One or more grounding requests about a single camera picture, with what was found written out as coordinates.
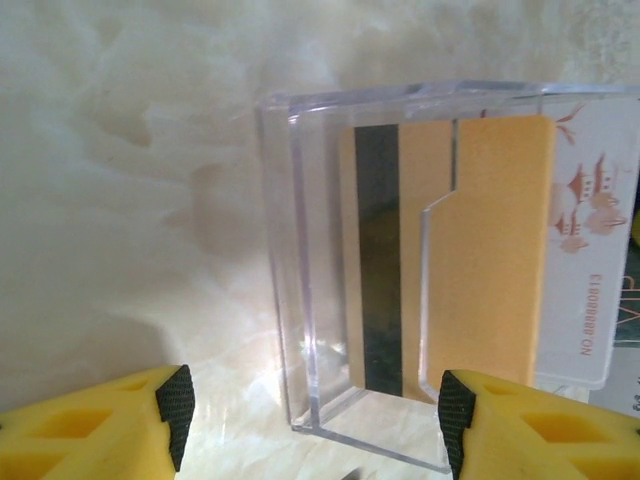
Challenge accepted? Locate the gold card with black stripe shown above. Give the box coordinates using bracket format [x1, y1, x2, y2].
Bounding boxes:
[337, 114, 557, 401]

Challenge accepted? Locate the dark VIP card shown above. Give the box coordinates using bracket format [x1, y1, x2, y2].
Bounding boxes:
[599, 214, 640, 421]

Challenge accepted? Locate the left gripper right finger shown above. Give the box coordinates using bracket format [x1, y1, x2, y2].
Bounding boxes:
[436, 368, 640, 480]

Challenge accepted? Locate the white card with pagoda print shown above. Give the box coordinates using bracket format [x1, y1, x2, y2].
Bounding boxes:
[537, 97, 640, 391]

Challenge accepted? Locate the clear acrylic card box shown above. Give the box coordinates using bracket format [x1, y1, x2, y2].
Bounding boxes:
[254, 79, 640, 474]

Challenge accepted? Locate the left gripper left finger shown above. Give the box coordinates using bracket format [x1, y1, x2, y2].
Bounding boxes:
[0, 363, 197, 480]

